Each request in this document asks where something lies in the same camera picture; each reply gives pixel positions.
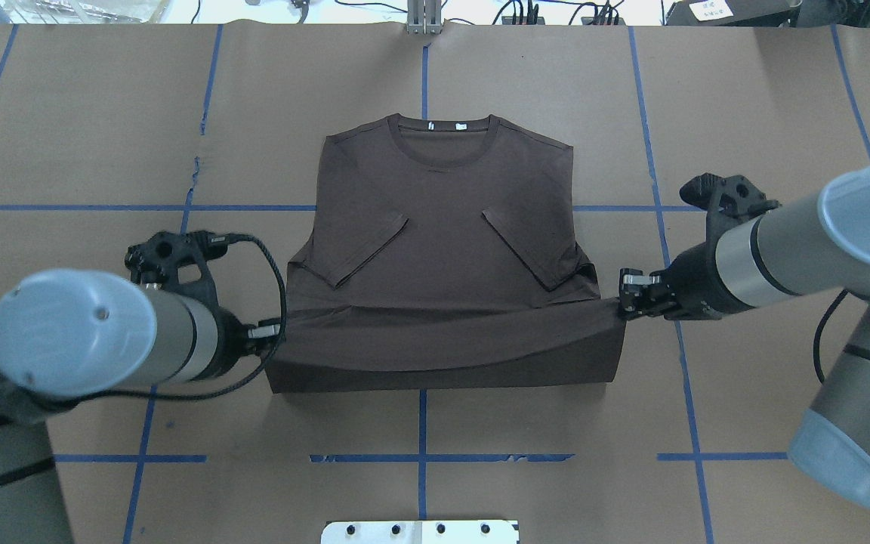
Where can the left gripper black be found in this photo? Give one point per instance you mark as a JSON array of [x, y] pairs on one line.
[[228, 339]]

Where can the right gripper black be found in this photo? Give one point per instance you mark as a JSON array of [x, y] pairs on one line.
[[694, 282]]

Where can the brown t-shirt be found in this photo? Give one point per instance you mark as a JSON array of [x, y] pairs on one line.
[[444, 256]]

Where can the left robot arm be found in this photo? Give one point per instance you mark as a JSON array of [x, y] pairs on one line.
[[68, 336]]

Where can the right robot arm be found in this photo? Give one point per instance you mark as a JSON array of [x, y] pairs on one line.
[[758, 252]]

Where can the black device box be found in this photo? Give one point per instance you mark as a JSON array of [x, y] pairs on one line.
[[732, 13]]

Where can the clear plastic bag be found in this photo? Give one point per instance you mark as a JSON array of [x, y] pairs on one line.
[[85, 12]]

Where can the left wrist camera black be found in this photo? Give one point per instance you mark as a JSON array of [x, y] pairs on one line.
[[177, 263]]

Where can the white camera stand column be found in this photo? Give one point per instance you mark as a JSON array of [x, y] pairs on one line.
[[422, 531]]

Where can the aluminium frame post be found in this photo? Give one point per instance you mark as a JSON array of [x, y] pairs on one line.
[[424, 17]]

